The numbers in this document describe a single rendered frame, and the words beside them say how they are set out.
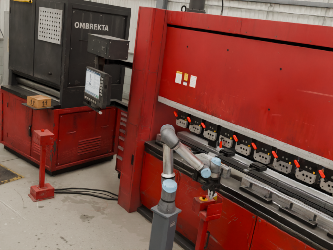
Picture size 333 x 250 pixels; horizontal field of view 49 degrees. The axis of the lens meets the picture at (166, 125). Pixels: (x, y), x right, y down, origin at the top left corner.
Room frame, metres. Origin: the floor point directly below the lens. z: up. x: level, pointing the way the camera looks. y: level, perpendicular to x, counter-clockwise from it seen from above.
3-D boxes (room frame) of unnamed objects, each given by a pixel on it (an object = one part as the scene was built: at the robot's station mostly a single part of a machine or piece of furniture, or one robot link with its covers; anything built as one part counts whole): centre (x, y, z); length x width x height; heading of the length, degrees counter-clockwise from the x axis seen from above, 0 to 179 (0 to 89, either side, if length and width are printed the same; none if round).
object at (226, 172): (3.29, -0.50, 0.92); 0.39 x 0.06 x 0.10; 42
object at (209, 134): (3.35, -0.44, 1.25); 0.15 x 0.09 x 0.17; 42
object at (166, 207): (2.59, -0.09, 0.82); 0.15 x 0.15 x 0.10
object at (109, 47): (3.94, 0.74, 1.53); 0.51 x 0.25 x 0.85; 38
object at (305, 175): (2.61, -1.11, 1.25); 0.15 x 0.09 x 0.17; 42
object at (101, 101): (3.85, 0.78, 1.42); 0.45 x 0.12 x 0.36; 38
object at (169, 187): (2.60, -0.09, 0.94); 0.13 x 0.12 x 0.14; 4
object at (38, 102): (4.34, 1.61, 1.04); 0.30 x 0.26 x 0.12; 54
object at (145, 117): (4.18, 0.06, 1.15); 0.85 x 0.25 x 2.30; 132
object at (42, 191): (3.91, 1.37, 0.41); 0.25 x 0.20 x 0.83; 132
